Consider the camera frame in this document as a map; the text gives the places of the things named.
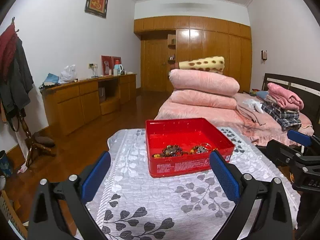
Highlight silver bangle ring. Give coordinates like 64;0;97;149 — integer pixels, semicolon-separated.
198;142;218;153

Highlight silver chain pendant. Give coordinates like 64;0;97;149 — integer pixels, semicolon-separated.
190;145;208;154

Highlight wooden bead bracelet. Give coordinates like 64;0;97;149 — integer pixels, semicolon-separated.
161;144;188;158

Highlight plaid folded clothes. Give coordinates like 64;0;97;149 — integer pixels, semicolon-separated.
261;102;302;131

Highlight pink bed sheet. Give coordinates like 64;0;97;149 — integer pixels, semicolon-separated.
155;93;298;146

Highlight pink folded towel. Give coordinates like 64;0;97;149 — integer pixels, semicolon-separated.
267;82;304;111

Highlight dark headboard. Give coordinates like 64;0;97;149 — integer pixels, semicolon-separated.
261;73;320;137

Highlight wooden sideboard cabinet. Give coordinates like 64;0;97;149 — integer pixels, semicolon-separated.
41;73;137;137

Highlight yellow spotted blanket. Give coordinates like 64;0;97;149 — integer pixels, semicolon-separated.
177;56;225;74

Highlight red tin box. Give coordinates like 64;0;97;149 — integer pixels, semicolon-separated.
145;118;235;178

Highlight lower pink folded quilt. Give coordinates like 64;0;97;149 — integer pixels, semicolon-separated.
170;89;236;110

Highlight pink folded quilt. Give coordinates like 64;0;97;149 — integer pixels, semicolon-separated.
170;89;236;110
169;69;240;96

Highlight upper pink folded quilt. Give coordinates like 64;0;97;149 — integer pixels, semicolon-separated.
169;69;240;96

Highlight blue cloth on cabinet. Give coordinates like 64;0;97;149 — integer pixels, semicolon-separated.
39;73;59;90

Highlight coat rack with clothes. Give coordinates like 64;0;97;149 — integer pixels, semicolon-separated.
1;17;56;173

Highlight white plastic bag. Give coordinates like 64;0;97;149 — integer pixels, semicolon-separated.
59;64;77;84

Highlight blue white kettle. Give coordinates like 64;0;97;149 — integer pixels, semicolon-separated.
113;59;123;75

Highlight red picture frames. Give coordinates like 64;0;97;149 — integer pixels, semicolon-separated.
101;55;121;76

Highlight wooden wardrobe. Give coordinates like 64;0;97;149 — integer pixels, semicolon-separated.
134;16;252;92

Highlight wall switch panel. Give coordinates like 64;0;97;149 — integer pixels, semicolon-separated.
261;50;267;61

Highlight wall power socket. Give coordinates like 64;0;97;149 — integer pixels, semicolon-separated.
89;63;98;69

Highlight framed wall art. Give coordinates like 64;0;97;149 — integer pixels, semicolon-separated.
85;0;108;18

